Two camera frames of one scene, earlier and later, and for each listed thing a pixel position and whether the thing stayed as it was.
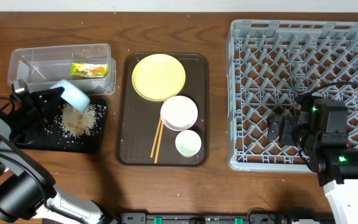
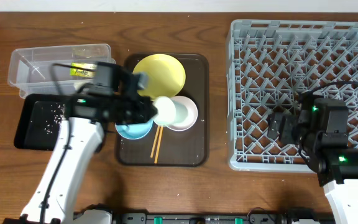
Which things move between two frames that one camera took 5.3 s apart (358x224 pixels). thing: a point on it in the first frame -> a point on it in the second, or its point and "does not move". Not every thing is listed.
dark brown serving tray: [142, 139] does not move
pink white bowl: [179, 112] does not move
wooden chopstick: [160, 139] does not move
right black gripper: [288, 130] does not move
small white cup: [188, 143] -> [166, 110]
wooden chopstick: [156, 137] does not move
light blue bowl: [75, 98] -> [134, 131]
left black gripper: [43, 112] -> [142, 116]
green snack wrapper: [89, 70] does not move
